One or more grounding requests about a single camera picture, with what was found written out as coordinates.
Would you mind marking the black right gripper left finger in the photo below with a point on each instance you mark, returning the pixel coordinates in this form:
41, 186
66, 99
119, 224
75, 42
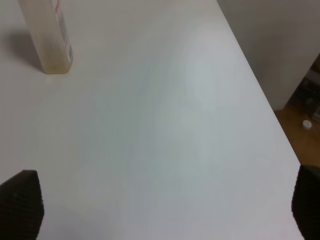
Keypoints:
21, 206

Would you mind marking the white bottle cap on floor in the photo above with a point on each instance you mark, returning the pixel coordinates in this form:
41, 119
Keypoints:
307, 124

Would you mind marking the drink bottle with red label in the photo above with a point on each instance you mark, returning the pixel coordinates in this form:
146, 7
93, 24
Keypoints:
47, 27

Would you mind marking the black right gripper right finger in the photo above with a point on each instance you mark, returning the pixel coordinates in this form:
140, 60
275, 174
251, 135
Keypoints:
305, 204

